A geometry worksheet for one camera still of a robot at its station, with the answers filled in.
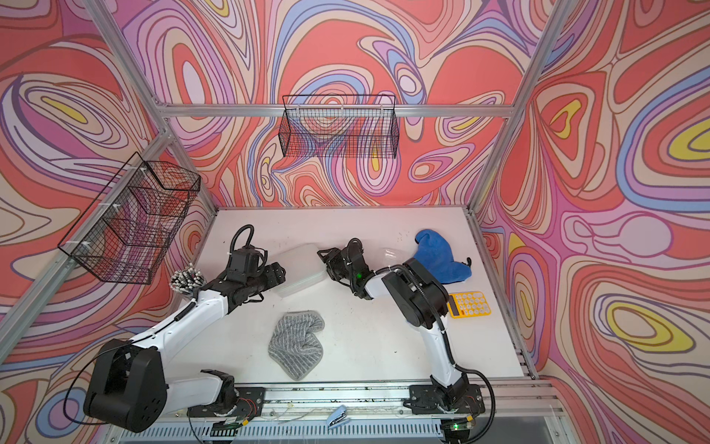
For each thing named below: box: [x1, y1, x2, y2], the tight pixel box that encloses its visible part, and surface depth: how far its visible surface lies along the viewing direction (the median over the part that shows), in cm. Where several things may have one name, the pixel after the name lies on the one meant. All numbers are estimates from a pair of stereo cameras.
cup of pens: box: [170, 262, 206, 294], surface depth 80 cm
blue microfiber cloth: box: [414, 229, 473, 284], surface depth 103 cm
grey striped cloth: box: [268, 309, 325, 381], surface depth 82 cm
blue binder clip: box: [327, 405, 347, 428], surface depth 72 cm
